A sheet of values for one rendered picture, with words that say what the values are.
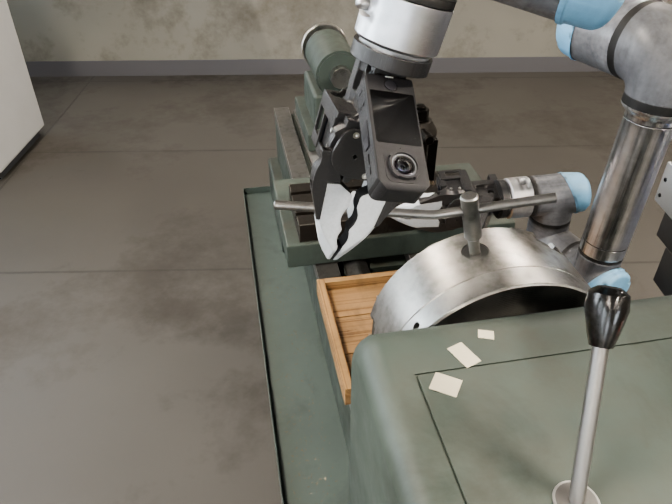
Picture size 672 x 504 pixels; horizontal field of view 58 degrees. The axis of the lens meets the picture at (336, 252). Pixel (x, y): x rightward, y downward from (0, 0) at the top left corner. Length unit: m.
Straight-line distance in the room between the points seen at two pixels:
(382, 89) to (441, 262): 0.32
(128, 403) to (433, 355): 1.80
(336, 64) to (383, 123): 1.28
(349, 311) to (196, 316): 1.44
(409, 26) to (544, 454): 0.36
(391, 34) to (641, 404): 0.39
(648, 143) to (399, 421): 0.63
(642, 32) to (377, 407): 0.66
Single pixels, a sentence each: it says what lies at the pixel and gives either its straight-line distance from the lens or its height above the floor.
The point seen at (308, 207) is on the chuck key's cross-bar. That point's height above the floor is 1.30.
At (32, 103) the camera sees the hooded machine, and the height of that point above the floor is 0.24.
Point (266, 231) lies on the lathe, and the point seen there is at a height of 0.54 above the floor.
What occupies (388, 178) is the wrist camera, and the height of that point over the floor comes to 1.46.
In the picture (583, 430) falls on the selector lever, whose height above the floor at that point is 1.31.
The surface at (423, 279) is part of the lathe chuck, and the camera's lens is 0.78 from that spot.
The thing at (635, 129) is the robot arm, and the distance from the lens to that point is 1.02.
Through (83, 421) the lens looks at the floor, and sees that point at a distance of 2.32.
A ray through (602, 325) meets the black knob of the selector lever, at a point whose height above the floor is 1.38.
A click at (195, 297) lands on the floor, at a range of 2.68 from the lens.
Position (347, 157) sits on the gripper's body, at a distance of 0.55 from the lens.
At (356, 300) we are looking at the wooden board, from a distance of 1.23.
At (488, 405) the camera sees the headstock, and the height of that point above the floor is 1.25.
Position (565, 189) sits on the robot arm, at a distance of 1.16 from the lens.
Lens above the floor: 1.69
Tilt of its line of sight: 36 degrees down
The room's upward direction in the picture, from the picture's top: straight up
